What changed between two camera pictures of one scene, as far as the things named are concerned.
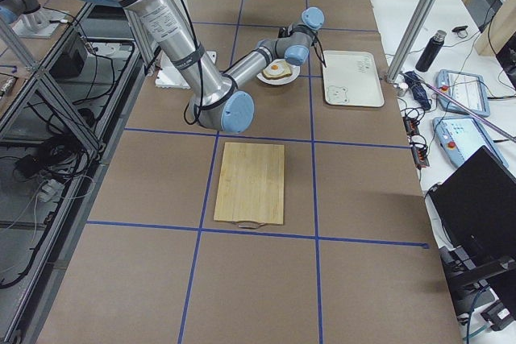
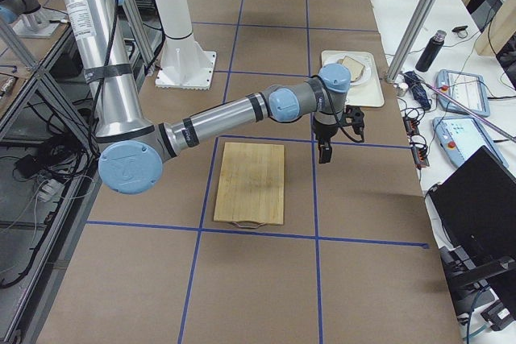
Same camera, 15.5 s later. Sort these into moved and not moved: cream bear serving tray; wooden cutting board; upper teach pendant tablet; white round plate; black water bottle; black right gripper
Moved: black right gripper; white round plate
Not moved: upper teach pendant tablet; black water bottle; wooden cutting board; cream bear serving tray
